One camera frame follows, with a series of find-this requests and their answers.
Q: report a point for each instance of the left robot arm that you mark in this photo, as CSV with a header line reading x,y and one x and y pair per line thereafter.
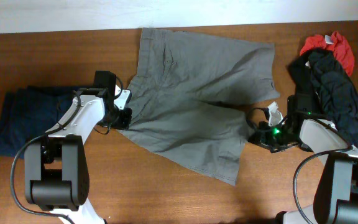
x,y
56,172

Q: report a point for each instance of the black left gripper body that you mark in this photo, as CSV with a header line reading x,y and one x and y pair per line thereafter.
x,y
118,119

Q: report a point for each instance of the red garment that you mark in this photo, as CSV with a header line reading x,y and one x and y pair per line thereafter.
x,y
337,44

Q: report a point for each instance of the navy blue garment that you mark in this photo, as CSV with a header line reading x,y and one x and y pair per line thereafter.
x,y
29,112

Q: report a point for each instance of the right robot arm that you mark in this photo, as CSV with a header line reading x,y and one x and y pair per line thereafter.
x,y
305,125

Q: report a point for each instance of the black garment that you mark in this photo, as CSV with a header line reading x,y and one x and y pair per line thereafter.
x,y
318,73

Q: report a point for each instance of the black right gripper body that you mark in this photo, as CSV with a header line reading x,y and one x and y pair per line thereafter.
x,y
274,137

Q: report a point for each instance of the grey shorts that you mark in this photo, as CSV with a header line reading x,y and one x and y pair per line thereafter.
x,y
187,94

